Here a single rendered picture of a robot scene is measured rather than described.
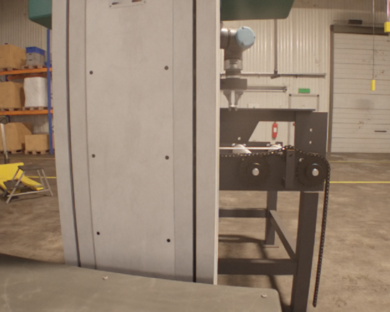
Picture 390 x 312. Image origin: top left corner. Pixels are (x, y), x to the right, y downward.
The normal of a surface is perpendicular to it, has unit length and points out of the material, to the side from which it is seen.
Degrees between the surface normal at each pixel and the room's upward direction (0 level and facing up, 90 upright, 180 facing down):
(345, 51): 90
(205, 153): 90
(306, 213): 90
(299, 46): 90
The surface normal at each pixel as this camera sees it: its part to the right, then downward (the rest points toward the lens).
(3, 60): -0.07, 0.12
